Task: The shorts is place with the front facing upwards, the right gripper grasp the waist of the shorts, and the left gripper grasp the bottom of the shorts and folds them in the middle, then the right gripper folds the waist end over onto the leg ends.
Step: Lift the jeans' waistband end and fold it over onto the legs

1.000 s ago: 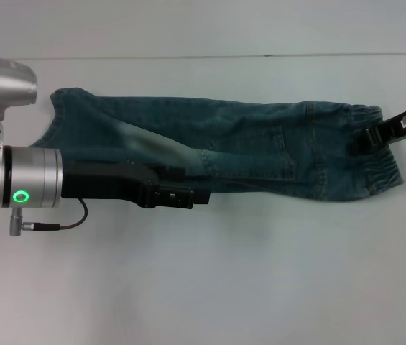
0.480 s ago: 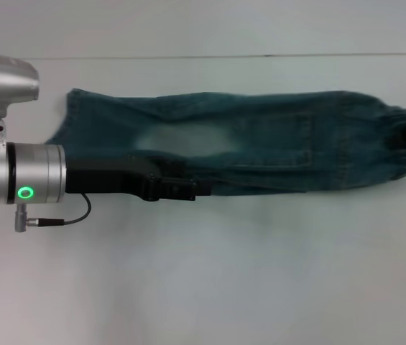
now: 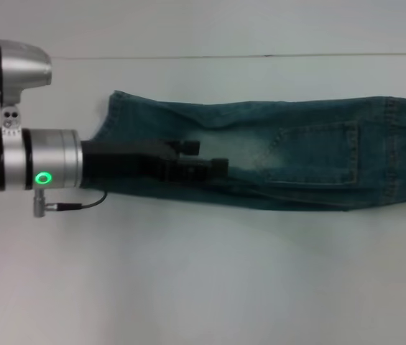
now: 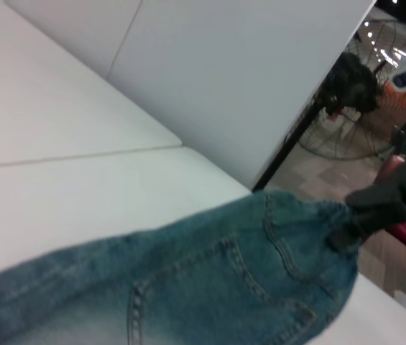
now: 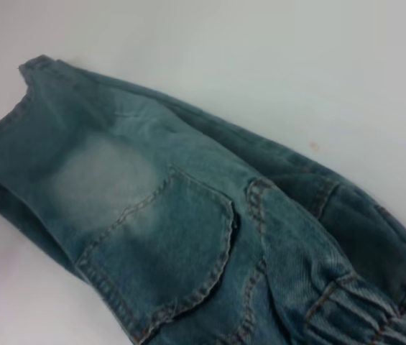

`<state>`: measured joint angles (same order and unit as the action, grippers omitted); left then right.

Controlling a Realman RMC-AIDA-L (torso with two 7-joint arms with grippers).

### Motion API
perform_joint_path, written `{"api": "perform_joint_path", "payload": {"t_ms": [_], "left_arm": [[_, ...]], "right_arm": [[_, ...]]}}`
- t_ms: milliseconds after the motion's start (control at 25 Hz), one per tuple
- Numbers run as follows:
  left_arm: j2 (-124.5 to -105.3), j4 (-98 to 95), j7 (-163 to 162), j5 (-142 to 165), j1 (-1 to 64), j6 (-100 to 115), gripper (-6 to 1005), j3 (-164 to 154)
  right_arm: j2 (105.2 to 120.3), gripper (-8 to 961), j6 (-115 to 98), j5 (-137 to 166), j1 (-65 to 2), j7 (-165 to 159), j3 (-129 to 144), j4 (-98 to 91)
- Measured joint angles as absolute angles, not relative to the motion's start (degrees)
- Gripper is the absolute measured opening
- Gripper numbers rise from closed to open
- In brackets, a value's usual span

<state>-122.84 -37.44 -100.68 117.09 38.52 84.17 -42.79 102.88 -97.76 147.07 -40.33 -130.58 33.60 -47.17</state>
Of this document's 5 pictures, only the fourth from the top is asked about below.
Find blue denim shorts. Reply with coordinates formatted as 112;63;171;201
0;189;362;345

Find orange mesh crate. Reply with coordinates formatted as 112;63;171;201
381;81;406;139

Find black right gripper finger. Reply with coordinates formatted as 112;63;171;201
345;180;406;231
328;217;377;253

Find black wire floor fan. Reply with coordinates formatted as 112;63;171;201
297;17;406;162

